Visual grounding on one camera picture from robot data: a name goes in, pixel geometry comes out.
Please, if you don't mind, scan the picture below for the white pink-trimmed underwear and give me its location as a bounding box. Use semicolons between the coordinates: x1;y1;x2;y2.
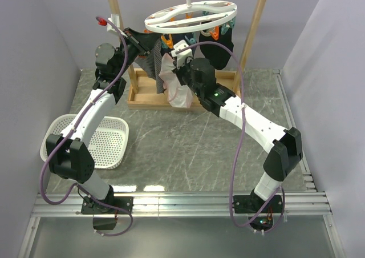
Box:
159;54;193;108

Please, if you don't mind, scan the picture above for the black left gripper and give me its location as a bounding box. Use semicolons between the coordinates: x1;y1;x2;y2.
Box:
115;27;163;77

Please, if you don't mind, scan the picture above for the teal clothes peg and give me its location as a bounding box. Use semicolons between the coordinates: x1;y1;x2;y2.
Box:
220;23;230;35
184;33;197;46
228;17;236;29

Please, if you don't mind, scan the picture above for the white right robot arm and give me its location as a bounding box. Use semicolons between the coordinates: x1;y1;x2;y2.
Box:
173;57;303;213

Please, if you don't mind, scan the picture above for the wooden hanging rack frame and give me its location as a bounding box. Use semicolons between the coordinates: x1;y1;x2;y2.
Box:
108;0;266;110

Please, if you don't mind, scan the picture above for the grey striped underwear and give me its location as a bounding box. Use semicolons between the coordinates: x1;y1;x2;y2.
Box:
135;41;165;94

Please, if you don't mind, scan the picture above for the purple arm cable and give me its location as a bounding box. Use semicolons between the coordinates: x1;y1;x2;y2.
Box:
38;15;134;237
175;41;286;233

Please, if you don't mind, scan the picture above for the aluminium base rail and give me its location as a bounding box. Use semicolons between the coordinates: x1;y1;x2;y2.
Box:
17;69;347;258

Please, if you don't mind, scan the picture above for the black underwear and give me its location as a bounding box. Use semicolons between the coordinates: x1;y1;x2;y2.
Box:
199;28;234;70

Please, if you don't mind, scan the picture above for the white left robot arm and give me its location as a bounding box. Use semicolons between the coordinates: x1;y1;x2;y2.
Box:
46;28;160;213

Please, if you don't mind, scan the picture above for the orange clothes peg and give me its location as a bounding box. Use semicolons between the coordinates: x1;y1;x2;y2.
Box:
209;26;220;41
161;34;173;49

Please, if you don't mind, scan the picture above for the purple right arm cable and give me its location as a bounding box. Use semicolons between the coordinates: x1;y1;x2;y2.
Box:
175;41;286;233

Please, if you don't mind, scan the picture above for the white oval clip hanger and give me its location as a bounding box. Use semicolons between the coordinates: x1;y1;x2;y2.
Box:
144;0;237;34

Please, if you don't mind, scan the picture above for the white perforated plastic basket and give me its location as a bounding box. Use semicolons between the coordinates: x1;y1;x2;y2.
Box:
40;114;129;170

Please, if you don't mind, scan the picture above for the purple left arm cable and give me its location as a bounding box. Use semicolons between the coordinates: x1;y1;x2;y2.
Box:
38;15;134;237

